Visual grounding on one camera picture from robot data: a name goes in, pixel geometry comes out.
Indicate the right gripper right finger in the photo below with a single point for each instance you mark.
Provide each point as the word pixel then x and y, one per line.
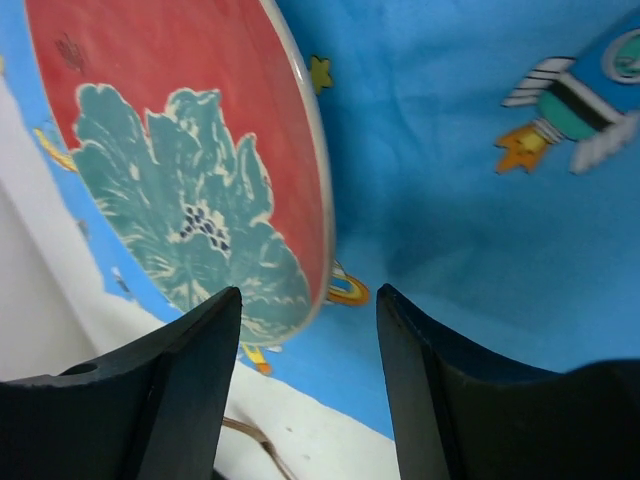
pixel 462 411

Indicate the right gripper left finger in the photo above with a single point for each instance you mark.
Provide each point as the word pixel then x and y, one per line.
pixel 151 409

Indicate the rose gold fork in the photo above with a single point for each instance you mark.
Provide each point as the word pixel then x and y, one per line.
pixel 265 443

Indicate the blue space print cloth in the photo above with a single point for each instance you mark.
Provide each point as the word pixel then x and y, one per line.
pixel 540 266

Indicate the red teal floral plate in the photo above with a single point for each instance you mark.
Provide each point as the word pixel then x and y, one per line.
pixel 194 128

